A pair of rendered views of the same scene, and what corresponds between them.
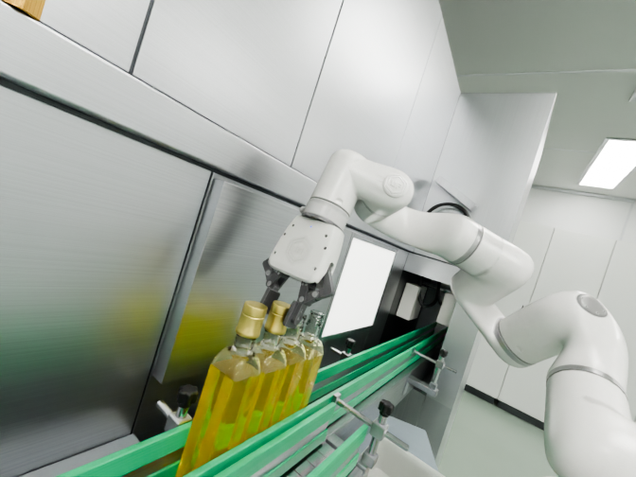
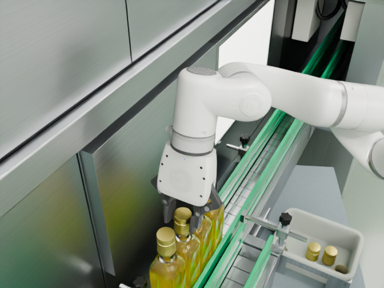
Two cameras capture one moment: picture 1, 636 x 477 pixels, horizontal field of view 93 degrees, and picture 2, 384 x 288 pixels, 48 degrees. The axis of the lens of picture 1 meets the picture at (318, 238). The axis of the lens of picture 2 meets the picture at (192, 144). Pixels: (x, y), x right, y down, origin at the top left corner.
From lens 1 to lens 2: 49 cm
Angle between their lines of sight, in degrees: 38
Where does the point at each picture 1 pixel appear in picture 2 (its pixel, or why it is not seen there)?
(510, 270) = (375, 124)
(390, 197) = (250, 116)
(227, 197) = (99, 159)
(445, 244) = (312, 120)
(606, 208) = not seen: outside the picture
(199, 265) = (104, 212)
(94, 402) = not seen: outside the picture
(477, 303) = (352, 138)
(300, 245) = (181, 176)
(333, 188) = (194, 125)
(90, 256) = (39, 263)
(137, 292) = (73, 250)
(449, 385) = not seen: hidden behind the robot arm
